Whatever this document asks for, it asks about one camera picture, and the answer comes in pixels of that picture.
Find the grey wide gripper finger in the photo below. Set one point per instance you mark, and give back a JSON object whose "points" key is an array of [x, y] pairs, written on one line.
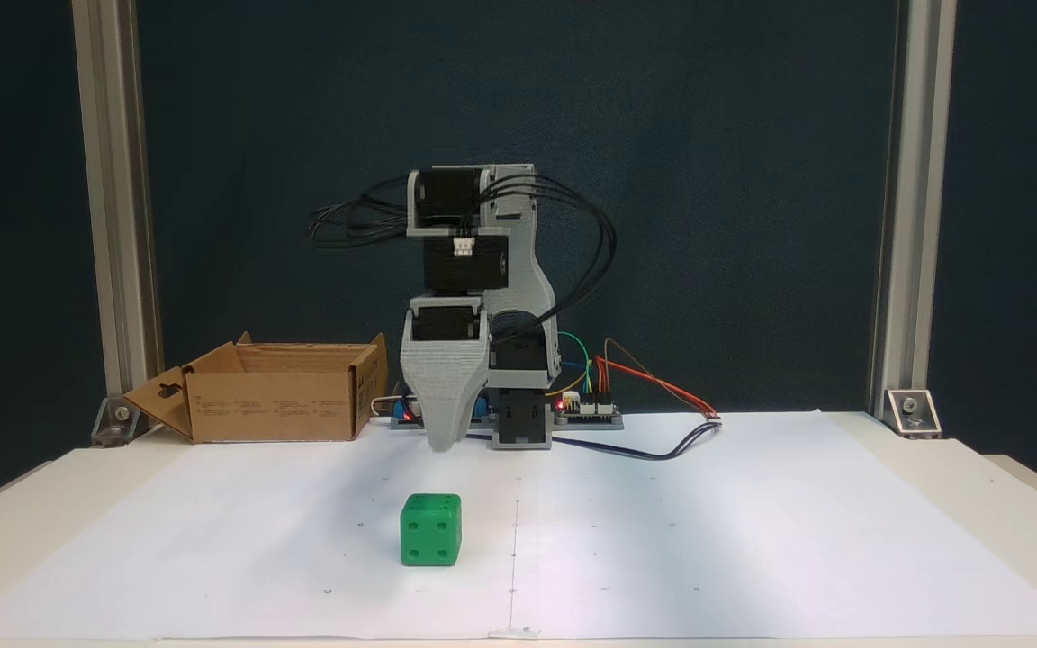
{"points": [[445, 387]]}

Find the green die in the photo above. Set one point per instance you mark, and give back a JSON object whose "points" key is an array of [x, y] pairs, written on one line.
{"points": [[428, 535]]}

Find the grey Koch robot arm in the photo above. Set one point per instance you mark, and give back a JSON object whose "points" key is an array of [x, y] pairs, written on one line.
{"points": [[518, 270]]}

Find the motor driver circuit board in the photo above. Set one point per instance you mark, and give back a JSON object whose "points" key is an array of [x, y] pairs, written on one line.
{"points": [[586, 409]]}

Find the brown cardboard box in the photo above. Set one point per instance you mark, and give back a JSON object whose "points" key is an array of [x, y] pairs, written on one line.
{"points": [[275, 414]]}

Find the metal corner bracket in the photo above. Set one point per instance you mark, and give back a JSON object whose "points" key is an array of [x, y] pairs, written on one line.
{"points": [[118, 423], [913, 412]]}

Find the aluminium frame post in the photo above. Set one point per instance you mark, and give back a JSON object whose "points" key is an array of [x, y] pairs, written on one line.
{"points": [[919, 180], [113, 180]]}

